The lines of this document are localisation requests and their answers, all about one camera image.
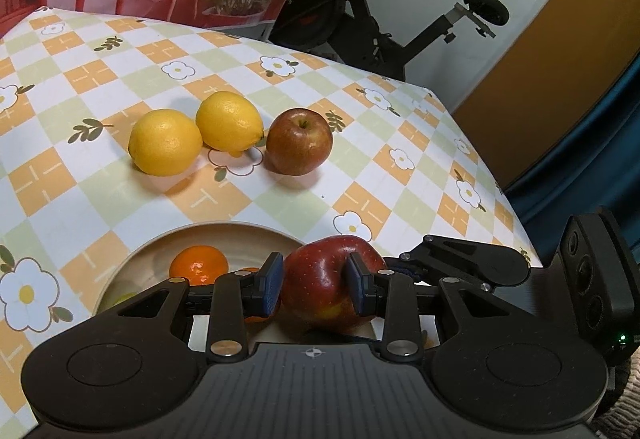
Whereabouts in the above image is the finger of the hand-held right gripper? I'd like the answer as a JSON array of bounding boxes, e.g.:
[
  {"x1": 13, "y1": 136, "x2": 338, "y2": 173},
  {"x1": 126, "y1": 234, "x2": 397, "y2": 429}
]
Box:
[{"x1": 387, "y1": 234, "x2": 532, "y2": 293}]

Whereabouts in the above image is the checkered floral tablecloth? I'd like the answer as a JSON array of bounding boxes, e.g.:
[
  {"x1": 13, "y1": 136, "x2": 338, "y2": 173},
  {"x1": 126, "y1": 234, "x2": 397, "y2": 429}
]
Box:
[{"x1": 0, "y1": 5, "x2": 546, "y2": 435}]

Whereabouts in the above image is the orange wooden board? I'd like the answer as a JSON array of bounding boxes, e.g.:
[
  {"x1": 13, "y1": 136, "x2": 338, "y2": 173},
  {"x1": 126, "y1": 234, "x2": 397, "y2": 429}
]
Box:
[{"x1": 450, "y1": 0, "x2": 640, "y2": 191}]

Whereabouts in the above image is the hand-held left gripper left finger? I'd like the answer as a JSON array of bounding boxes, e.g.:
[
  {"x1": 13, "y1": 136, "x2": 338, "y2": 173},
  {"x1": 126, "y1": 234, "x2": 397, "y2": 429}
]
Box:
[{"x1": 107, "y1": 251, "x2": 285, "y2": 365}]

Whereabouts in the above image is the small brownish red apple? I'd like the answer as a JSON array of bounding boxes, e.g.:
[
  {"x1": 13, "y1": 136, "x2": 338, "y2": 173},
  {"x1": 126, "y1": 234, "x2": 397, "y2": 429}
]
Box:
[{"x1": 265, "y1": 108, "x2": 334, "y2": 177}]

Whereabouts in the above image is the large red apple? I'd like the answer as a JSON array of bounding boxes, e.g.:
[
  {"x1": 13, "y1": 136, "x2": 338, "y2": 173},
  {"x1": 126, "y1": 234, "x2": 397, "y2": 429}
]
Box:
[{"x1": 280, "y1": 235, "x2": 389, "y2": 334}]

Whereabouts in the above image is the yellow lemon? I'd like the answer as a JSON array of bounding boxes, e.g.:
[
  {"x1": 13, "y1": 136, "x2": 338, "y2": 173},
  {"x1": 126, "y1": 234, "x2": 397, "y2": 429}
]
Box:
[
  {"x1": 195, "y1": 90, "x2": 265, "y2": 154},
  {"x1": 128, "y1": 109, "x2": 204, "y2": 178}
]

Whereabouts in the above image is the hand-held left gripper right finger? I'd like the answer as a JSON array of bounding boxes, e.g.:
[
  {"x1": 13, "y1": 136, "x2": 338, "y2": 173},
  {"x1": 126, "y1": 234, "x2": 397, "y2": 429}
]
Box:
[{"x1": 346, "y1": 253, "x2": 507, "y2": 365}]

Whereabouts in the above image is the small tangerine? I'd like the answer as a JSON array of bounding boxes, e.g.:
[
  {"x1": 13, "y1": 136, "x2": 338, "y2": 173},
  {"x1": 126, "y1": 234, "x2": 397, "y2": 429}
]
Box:
[{"x1": 169, "y1": 245, "x2": 230, "y2": 285}]

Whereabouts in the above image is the beige round plate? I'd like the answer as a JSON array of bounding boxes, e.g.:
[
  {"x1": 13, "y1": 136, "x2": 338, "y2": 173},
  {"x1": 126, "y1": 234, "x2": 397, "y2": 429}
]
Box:
[{"x1": 94, "y1": 221, "x2": 443, "y2": 355}]

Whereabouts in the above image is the teal curtain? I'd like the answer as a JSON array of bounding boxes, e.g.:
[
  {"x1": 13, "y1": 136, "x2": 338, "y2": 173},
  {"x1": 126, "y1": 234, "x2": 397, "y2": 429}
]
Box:
[{"x1": 502, "y1": 54, "x2": 640, "y2": 270}]

